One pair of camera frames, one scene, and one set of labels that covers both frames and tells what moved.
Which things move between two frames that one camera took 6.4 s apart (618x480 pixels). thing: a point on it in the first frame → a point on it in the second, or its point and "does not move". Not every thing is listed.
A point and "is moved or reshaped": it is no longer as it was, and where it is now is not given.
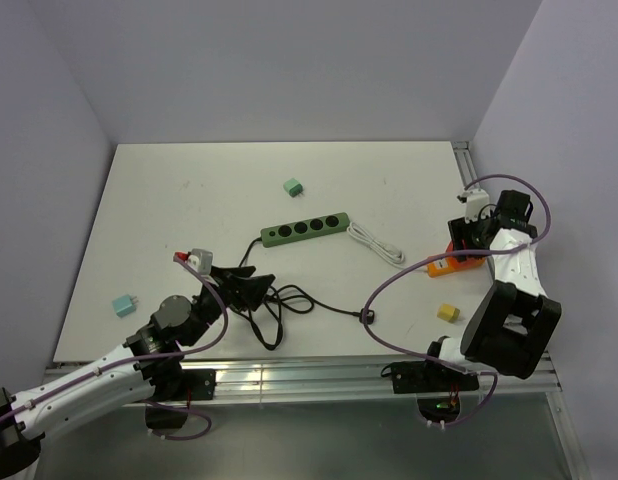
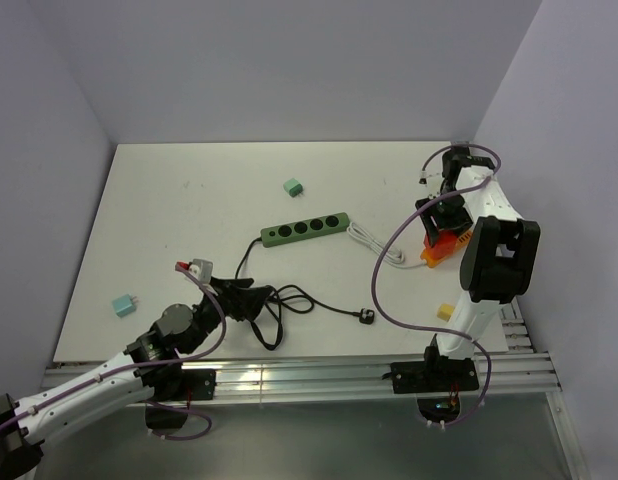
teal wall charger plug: x=125 y=305 does not move
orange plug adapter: x=442 y=266 → x=446 y=243
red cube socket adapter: x=472 y=261 is moved or reshaped
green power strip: x=304 y=229 does not move
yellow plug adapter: x=449 y=312 does not move
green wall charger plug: x=293 y=187 does not move
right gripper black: x=459 y=231 → x=460 y=222
